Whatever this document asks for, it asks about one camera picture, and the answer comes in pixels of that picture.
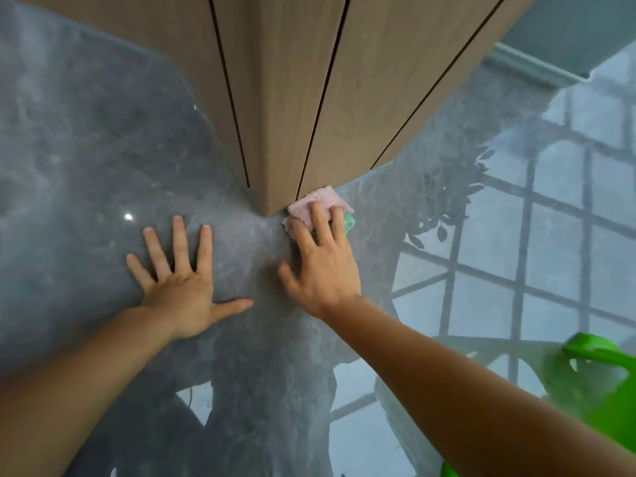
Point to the person's left thumb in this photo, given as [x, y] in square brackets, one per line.
[232, 308]

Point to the person's left hand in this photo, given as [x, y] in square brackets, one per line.
[185, 300]

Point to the wooden cabinet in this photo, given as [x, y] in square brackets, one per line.
[278, 94]

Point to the person's right middle finger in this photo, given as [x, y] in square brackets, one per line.
[320, 223]

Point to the pink and green cleaning cloth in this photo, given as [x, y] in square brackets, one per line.
[304, 209]

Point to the green plastic container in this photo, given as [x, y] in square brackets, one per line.
[603, 392]

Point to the person's right thumb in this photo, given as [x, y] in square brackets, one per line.
[291, 284]

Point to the person's left middle finger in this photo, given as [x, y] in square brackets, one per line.
[182, 244]

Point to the person's right hand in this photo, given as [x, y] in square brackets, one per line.
[325, 273]

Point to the person's right forearm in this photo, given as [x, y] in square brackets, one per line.
[472, 392]

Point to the person's left little finger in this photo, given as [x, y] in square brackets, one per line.
[139, 272]

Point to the person's left forearm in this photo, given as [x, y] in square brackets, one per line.
[84, 387]

